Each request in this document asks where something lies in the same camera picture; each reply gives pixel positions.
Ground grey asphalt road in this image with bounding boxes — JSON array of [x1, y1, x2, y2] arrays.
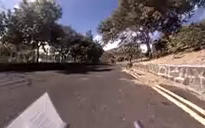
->
[[0, 64, 205, 128]]

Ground large spreading tree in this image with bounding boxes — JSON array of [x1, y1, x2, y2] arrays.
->
[[98, 0, 205, 61]]

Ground row of trees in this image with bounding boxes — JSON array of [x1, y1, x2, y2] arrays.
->
[[0, 0, 106, 64]]

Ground double painted road line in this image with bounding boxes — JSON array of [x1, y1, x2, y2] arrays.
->
[[129, 70, 205, 128]]

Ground bare dirt slope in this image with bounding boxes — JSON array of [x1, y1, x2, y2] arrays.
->
[[136, 46, 205, 67]]

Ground bushes on slope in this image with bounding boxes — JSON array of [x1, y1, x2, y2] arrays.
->
[[163, 19, 205, 54]]

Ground dark low wall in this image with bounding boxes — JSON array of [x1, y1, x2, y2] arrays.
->
[[0, 61, 104, 73]]

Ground low stone wall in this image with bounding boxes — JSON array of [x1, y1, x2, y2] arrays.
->
[[131, 62, 205, 96]]

